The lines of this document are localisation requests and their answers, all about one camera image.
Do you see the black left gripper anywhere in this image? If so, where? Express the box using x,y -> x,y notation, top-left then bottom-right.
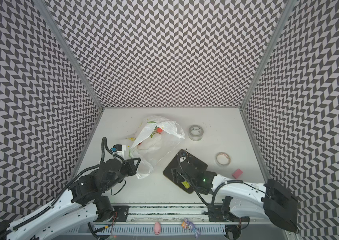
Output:
102,158 -> 141,194

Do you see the green fake fruit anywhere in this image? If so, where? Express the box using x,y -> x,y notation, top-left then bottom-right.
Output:
181,181 -> 190,189

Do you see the white lemon-print plastic bag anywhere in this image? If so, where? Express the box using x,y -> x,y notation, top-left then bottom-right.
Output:
120,116 -> 185,179

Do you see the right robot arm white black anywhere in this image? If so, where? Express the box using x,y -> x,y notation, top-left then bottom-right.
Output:
164,161 -> 299,233

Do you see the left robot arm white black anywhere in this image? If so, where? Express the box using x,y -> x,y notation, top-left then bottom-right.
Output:
0,158 -> 141,240

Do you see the small red fake fruit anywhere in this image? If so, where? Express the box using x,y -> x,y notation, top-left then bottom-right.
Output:
150,127 -> 163,138

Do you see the beige masking tape roll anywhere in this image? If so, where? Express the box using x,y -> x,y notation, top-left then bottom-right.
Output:
215,152 -> 231,167

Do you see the black cutting board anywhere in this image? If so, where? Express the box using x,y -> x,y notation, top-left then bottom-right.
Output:
163,150 -> 208,194

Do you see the pink eraser block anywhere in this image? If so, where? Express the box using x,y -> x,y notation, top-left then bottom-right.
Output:
232,169 -> 243,180

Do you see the purple toy figure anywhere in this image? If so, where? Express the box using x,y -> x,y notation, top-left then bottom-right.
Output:
181,218 -> 201,239

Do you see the clear packing tape roll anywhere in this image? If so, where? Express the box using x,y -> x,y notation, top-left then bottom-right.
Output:
188,125 -> 204,141

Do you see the pink toy figure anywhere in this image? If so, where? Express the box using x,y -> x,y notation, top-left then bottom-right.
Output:
153,222 -> 161,235

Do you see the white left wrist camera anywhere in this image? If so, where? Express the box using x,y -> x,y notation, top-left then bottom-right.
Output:
111,144 -> 126,158

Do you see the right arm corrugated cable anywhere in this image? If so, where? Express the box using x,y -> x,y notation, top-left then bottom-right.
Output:
176,150 -> 245,208

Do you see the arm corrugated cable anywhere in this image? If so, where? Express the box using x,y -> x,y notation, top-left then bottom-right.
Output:
0,136 -> 125,240
176,150 -> 245,208

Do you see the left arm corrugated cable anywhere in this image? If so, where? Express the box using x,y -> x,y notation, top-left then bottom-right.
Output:
0,136 -> 125,240

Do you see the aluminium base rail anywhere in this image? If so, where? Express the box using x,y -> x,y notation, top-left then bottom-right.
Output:
91,203 -> 293,226

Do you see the aluminium corner post left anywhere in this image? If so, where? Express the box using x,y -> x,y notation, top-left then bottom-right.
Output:
32,0 -> 104,110

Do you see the aluminium corner post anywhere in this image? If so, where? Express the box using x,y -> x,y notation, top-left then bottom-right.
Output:
240,0 -> 298,112
32,0 -> 104,110

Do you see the aluminium corner post right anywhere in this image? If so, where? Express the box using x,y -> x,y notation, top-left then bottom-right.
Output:
240,0 -> 298,112

